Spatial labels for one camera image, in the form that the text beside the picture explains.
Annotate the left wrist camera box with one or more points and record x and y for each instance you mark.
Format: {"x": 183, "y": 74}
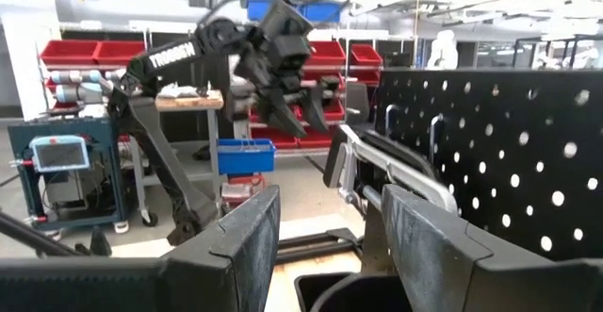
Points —
{"x": 287, "y": 17}

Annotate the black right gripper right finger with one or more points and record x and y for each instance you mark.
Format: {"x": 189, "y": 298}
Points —
{"x": 438, "y": 255}

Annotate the teal equipment cart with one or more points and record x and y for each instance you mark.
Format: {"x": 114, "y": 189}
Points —
{"x": 108, "y": 175}

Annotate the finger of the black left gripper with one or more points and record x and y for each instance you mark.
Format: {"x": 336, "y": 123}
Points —
{"x": 285, "y": 114}
{"x": 314, "y": 109}

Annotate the silver blue-capped robot arm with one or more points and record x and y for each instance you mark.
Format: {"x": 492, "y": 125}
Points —
{"x": 80, "y": 90}

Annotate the black metal pegboard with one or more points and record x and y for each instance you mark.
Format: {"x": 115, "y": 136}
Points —
{"x": 584, "y": 128}

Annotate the blue storage bin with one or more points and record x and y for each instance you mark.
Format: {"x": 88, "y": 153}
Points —
{"x": 322, "y": 12}
{"x": 245, "y": 157}
{"x": 258, "y": 9}

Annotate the wooden-top workbench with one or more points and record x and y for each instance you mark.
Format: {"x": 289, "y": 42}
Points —
{"x": 188, "y": 101}

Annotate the white humanoid robot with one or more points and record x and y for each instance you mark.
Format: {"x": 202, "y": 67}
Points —
{"x": 442, "y": 50}

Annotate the red wheeled cart frame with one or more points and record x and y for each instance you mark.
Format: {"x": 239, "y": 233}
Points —
{"x": 240, "y": 192}

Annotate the silver double-prong pegboard hook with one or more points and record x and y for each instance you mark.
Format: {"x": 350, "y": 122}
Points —
{"x": 388, "y": 116}
{"x": 432, "y": 137}

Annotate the black aluminium table frame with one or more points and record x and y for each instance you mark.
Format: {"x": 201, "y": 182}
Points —
{"x": 311, "y": 246}

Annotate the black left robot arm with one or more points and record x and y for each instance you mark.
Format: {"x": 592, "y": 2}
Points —
{"x": 165, "y": 55}

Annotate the black corner bracket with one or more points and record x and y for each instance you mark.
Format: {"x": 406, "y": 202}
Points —
{"x": 100, "y": 243}

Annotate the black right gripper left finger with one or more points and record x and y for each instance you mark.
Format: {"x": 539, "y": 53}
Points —
{"x": 212, "y": 274}

